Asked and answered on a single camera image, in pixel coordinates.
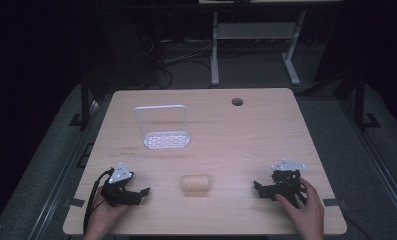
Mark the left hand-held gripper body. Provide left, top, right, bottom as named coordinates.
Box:
left=100, top=162, right=138, bottom=208

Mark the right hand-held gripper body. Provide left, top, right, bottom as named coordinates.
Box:
left=268, top=158, right=309, bottom=209

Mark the bread roll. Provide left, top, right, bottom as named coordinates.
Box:
left=181, top=174, right=211, bottom=193

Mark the person's left hand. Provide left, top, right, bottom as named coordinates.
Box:
left=83, top=191, right=131, bottom=240

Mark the person's right hand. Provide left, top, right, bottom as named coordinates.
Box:
left=274, top=177, right=326, bottom=240

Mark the grey tape piece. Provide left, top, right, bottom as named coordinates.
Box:
left=63, top=197, right=86, bottom=208
left=322, top=197, right=342, bottom=208

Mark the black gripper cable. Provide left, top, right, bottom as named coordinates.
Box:
left=82, top=167, right=116, bottom=235

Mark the white rack with handle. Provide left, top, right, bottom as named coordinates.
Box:
left=133, top=104, right=192, bottom=150

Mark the aluminium frame rail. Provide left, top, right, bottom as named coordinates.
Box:
left=25, top=99, right=102, bottom=240
left=338, top=96, right=397, bottom=232

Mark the black metal post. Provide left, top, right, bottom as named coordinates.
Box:
left=69, top=74, right=93, bottom=130
left=353, top=71, right=382, bottom=130

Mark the bundle of floor cables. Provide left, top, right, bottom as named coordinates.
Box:
left=140, top=35, right=218, bottom=89

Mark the grey metal desk frame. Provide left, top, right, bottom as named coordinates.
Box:
left=210, top=9, right=308, bottom=87

